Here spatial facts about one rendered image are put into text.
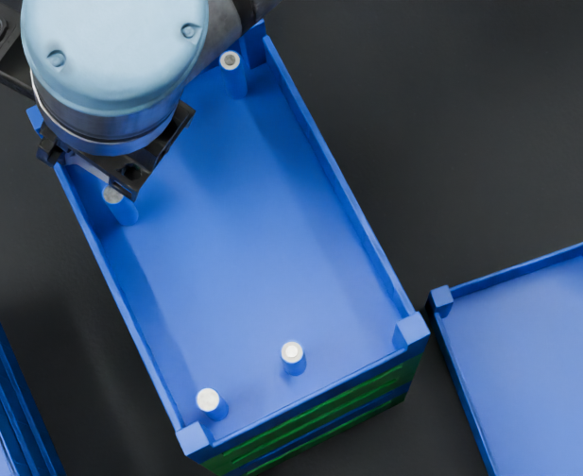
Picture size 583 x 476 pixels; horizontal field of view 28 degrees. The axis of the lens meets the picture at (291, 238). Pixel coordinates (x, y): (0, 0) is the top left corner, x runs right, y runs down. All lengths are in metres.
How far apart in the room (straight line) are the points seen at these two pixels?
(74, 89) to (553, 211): 0.82
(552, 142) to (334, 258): 0.46
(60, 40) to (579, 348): 0.83
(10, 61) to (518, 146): 0.69
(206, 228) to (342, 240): 0.11
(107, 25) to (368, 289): 0.43
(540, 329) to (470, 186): 0.18
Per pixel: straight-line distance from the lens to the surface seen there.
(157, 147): 0.76
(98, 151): 0.73
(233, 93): 1.00
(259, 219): 0.98
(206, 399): 0.88
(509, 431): 1.28
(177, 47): 0.59
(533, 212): 1.33
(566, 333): 1.30
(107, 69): 0.59
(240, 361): 0.95
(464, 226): 1.31
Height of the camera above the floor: 1.26
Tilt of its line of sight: 75 degrees down
